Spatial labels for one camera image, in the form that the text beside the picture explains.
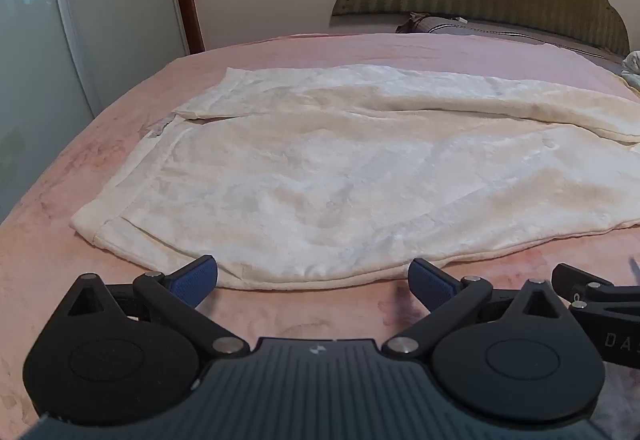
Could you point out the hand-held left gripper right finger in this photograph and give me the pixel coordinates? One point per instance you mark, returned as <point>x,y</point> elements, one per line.
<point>429,282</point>

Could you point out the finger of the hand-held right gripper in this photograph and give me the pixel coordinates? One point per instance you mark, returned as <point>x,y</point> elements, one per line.
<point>580,279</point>
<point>635,270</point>

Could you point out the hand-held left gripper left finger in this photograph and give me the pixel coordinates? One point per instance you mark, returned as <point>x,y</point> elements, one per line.
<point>197,279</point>

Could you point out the cream white blanket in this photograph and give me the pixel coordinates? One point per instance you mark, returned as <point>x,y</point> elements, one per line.
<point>325,180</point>

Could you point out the white crumpled cloth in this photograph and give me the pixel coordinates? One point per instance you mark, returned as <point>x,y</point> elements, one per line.
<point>632,68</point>

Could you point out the pink blanket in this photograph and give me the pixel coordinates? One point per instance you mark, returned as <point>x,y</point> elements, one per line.
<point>350,50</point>

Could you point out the grey striped pillow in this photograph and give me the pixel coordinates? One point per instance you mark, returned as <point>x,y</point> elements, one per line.
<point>450,26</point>

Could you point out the white wardrobe door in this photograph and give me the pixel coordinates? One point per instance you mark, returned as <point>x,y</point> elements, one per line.
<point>130,10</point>

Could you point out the frosted glass sliding door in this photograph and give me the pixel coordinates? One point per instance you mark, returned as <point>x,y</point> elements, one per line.
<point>35,45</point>

